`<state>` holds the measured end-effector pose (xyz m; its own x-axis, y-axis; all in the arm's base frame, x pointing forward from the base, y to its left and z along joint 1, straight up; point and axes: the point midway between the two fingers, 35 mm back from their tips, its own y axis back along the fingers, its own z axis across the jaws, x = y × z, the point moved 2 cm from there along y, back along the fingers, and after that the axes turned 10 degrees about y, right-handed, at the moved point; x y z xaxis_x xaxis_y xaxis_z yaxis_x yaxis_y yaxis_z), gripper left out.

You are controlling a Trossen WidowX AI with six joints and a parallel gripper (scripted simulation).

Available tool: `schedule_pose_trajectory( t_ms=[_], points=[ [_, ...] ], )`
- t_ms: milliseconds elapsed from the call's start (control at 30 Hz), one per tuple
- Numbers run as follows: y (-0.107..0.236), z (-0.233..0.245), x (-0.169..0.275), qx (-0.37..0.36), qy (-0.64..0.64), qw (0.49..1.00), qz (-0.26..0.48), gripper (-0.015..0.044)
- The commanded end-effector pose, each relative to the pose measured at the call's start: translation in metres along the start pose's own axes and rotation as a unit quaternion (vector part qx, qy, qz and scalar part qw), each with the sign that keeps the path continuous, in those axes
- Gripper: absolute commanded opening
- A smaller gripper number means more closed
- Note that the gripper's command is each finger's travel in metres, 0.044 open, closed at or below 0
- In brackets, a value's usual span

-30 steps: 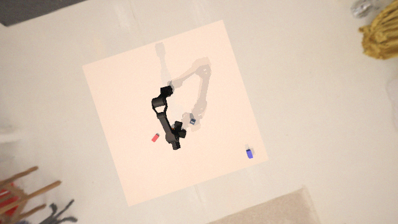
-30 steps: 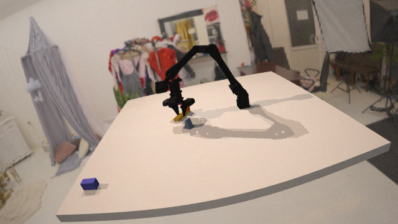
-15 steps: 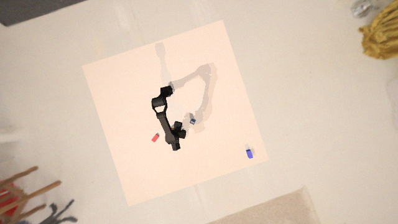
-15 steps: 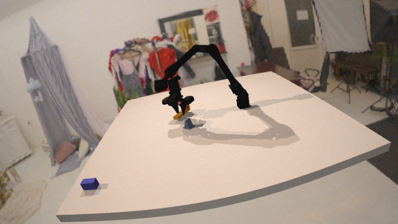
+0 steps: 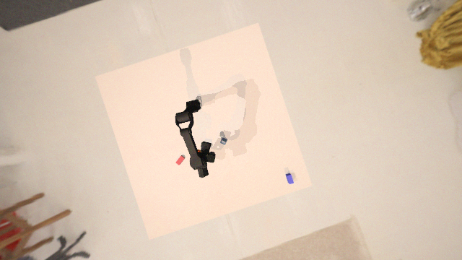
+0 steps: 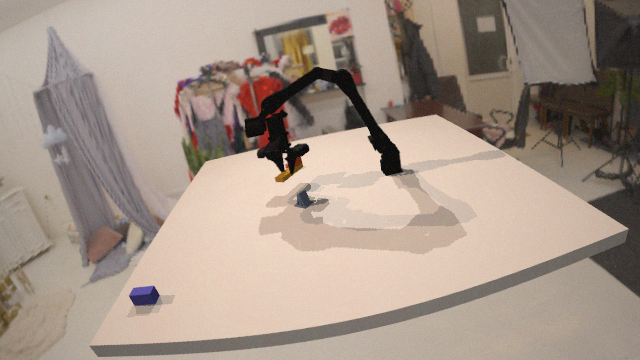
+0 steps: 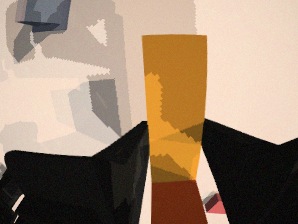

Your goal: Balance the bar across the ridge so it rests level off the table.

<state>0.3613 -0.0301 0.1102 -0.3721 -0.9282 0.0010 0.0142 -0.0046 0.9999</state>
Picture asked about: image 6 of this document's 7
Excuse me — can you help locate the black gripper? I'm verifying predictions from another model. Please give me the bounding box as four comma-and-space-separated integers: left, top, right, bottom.
257, 130, 310, 174

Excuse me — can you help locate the small blue block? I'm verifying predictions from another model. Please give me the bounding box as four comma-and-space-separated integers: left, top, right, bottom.
129, 285, 160, 306

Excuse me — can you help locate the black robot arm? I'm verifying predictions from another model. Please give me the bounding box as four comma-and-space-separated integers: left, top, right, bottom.
244, 67, 403, 176

